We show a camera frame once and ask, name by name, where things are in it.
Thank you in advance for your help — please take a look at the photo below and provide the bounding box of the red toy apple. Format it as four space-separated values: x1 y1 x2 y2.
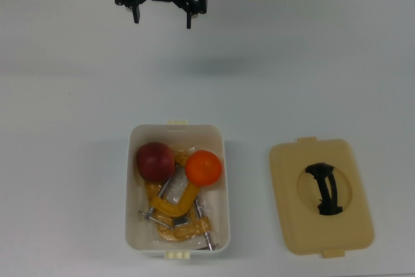
135 141 176 182

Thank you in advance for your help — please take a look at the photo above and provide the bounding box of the orange toy fruit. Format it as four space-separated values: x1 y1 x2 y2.
185 149 223 189

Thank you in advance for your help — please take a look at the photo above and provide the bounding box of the beige plastic container lid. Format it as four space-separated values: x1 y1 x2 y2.
268 136 375 259

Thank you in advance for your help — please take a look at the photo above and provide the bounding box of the black lid handle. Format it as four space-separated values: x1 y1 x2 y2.
303 162 345 217

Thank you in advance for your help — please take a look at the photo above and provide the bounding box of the yellow C-clamp in plastic wrap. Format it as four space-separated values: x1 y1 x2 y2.
154 199 220 252
142 145 197 202

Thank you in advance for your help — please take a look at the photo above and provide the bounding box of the white plastic container box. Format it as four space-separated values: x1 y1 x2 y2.
124 118 231 260

